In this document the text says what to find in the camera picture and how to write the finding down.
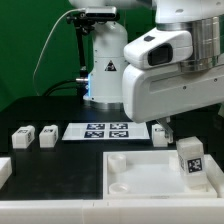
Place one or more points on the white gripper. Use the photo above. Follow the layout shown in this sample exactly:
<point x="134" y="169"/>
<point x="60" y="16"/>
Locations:
<point x="164" y="91"/>

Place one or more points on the white square table top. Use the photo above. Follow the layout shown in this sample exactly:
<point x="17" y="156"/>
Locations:
<point x="147" y="175"/>

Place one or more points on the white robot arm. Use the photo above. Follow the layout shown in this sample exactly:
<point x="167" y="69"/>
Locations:
<point x="203" y="19"/>

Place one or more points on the white sheet with fiducial tags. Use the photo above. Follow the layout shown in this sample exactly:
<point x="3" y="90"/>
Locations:
<point x="105" y="131"/>

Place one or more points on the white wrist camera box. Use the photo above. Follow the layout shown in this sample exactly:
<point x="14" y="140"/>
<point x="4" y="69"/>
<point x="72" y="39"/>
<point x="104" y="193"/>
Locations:
<point x="157" y="48"/>

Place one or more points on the white front barrier wall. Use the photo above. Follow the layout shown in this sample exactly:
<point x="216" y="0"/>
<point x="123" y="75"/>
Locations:
<point x="151" y="211"/>

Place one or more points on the black camera stand pole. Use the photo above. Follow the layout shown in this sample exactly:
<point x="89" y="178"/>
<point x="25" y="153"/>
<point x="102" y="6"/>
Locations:
<point x="83" y="27"/>

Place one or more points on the black camera on stand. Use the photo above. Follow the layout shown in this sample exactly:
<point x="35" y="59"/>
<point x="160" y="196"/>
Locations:
<point x="99" y="13"/>

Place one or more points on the white left barrier wall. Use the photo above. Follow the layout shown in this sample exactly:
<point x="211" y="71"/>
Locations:
<point x="5" y="170"/>

